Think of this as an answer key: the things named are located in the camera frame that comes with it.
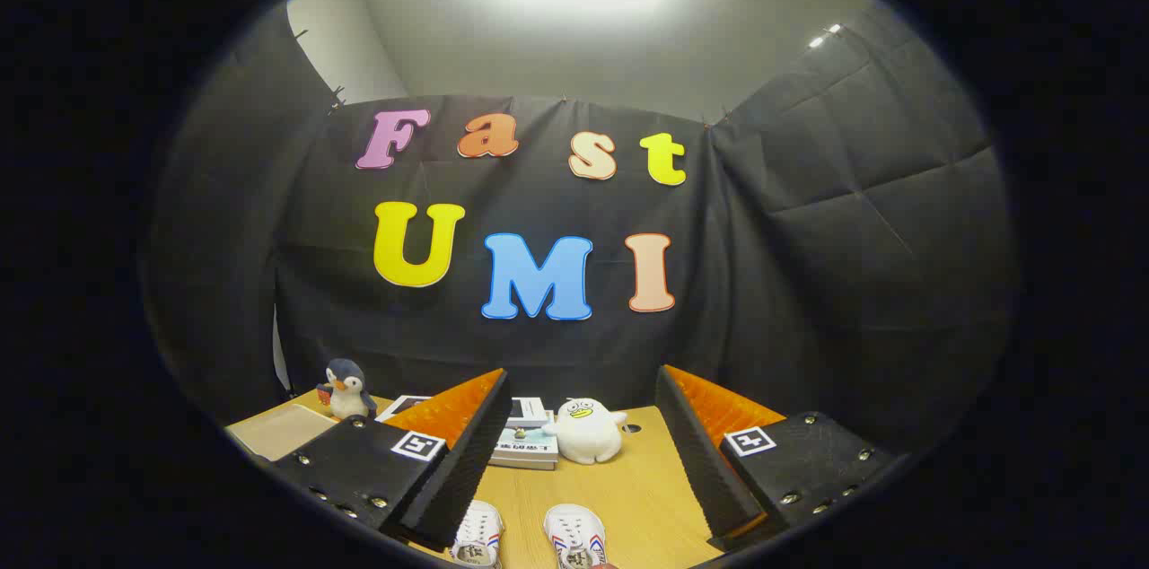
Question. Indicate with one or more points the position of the ceiling strip light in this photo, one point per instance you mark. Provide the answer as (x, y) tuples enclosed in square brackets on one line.
[(824, 36)]

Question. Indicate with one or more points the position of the white duck plush toy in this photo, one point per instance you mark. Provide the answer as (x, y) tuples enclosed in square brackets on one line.
[(588, 434)]

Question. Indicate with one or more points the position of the white striped canvas shoe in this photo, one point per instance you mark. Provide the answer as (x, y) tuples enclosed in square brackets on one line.
[(574, 533), (478, 533)]

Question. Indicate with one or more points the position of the beige fabric storage box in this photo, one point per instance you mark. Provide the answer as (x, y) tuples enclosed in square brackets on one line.
[(283, 430)]

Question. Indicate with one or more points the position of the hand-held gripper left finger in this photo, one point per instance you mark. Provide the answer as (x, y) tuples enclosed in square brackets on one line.
[(467, 470)]

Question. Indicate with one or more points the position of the book with blue photo cover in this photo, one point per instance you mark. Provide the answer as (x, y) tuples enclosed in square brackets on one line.
[(528, 412)]

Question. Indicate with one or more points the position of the black backdrop cloth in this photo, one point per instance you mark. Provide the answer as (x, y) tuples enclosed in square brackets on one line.
[(790, 264)]

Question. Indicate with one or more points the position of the book with teal landscape cover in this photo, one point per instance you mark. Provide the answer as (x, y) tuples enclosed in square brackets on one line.
[(525, 443)]

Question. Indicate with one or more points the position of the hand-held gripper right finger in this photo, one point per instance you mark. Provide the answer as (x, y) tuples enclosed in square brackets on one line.
[(705, 461)]

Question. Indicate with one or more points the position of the thick white-edged book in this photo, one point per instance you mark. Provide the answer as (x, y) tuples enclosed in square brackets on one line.
[(525, 464)]

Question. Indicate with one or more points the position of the grey penguin plush toy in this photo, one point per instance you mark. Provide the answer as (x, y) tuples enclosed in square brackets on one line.
[(346, 394)]

